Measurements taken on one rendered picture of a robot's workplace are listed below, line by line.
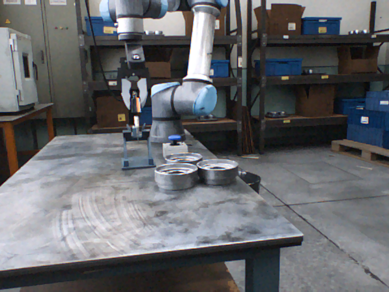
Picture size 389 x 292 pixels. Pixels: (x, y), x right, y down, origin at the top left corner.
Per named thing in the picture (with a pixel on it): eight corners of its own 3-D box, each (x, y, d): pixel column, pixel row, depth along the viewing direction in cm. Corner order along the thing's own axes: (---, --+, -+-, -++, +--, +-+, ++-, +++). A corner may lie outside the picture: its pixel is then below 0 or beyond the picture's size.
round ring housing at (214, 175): (247, 180, 89) (247, 164, 89) (212, 188, 84) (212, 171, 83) (221, 171, 98) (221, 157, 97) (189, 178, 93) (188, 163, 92)
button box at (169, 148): (187, 160, 112) (187, 145, 111) (165, 161, 111) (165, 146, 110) (184, 154, 120) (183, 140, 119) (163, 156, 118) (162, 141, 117)
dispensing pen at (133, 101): (133, 139, 99) (129, 87, 105) (133, 145, 103) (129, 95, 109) (141, 139, 100) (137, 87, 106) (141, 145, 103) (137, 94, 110)
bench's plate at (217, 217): (303, 246, 60) (304, 234, 59) (-104, 295, 49) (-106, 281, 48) (185, 133, 175) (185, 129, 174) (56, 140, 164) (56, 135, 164)
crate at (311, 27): (323, 38, 500) (324, 21, 496) (341, 35, 464) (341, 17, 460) (289, 38, 488) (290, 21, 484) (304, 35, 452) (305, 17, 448)
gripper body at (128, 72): (145, 77, 112) (143, 37, 109) (147, 77, 103) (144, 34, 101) (120, 77, 110) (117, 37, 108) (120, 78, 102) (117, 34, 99)
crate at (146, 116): (175, 120, 481) (174, 103, 477) (178, 124, 445) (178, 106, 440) (136, 122, 475) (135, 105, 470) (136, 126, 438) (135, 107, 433)
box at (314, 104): (338, 116, 482) (340, 83, 473) (302, 118, 472) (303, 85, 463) (321, 113, 523) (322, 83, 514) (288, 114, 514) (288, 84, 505)
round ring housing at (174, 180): (175, 194, 81) (174, 176, 80) (146, 185, 88) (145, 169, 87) (206, 183, 88) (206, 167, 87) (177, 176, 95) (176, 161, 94)
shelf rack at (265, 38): (389, 146, 499) (404, -7, 458) (259, 155, 465) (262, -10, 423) (363, 139, 554) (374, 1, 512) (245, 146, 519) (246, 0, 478)
